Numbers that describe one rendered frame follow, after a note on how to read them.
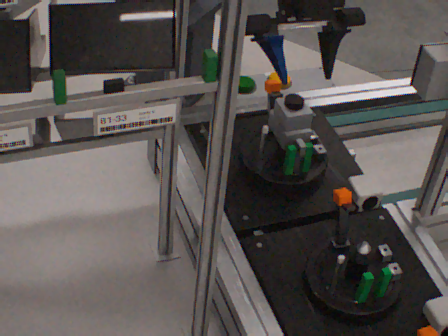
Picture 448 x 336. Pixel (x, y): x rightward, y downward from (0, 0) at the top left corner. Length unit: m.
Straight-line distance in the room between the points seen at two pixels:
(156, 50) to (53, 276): 0.49
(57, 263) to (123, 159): 0.26
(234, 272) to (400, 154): 0.44
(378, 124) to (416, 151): 0.09
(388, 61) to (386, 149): 2.02
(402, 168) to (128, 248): 0.49
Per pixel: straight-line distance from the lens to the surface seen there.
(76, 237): 1.20
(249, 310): 0.99
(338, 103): 1.35
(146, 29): 0.75
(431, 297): 1.05
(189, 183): 1.14
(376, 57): 3.35
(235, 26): 0.72
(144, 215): 1.23
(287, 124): 1.09
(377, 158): 1.32
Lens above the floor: 1.74
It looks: 42 degrees down
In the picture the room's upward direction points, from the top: 7 degrees clockwise
